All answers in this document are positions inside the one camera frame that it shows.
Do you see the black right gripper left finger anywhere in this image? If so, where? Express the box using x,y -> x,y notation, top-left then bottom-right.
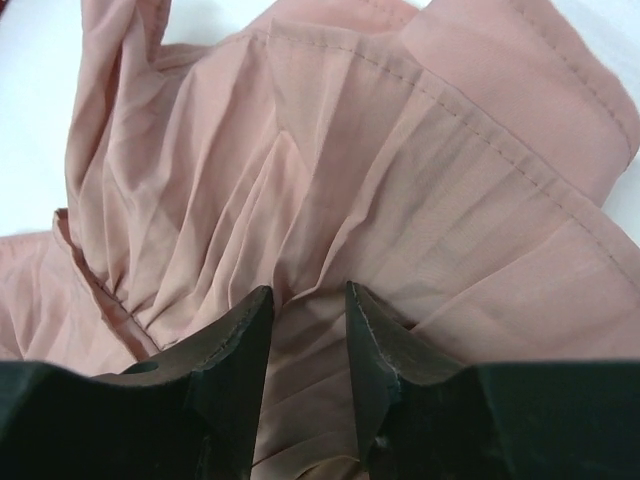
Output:
1,286 -> 274,479

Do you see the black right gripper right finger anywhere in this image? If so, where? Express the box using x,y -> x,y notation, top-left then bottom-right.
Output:
345,282 -> 639,479

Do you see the pink skirt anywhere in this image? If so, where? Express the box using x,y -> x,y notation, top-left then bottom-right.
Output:
1,1 -> 639,479

